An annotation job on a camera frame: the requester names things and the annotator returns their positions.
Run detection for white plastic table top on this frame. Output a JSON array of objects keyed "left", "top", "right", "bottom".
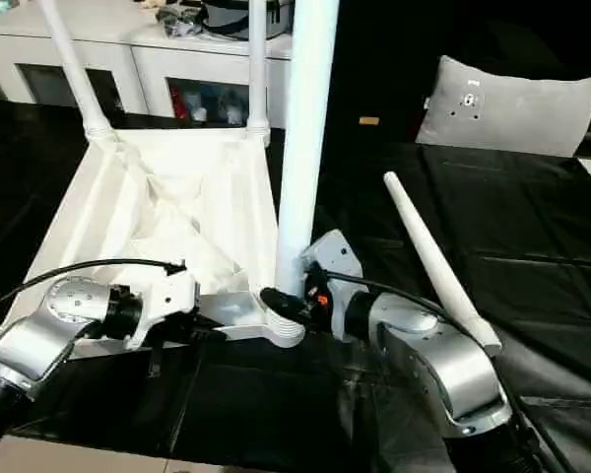
[{"left": 5, "top": 126, "right": 307, "bottom": 359}]

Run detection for white plastic table leg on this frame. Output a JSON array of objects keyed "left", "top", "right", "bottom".
[
  {"left": 245, "top": 0, "right": 273, "bottom": 145},
  {"left": 36, "top": 0, "right": 115, "bottom": 141},
  {"left": 382, "top": 172, "right": 504, "bottom": 357},
  {"left": 273, "top": 0, "right": 342, "bottom": 303}
]

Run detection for black work mat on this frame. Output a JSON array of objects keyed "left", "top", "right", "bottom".
[{"left": 0, "top": 94, "right": 591, "bottom": 473}]

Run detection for white cabinet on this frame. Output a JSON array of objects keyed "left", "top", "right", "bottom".
[{"left": 0, "top": 0, "right": 297, "bottom": 130}]

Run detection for grey bag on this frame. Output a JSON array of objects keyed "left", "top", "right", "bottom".
[{"left": 203, "top": 0, "right": 296, "bottom": 40}]

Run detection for tangled small items pile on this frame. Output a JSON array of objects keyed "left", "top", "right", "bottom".
[{"left": 158, "top": 4, "right": 208, "bottom": 36}]

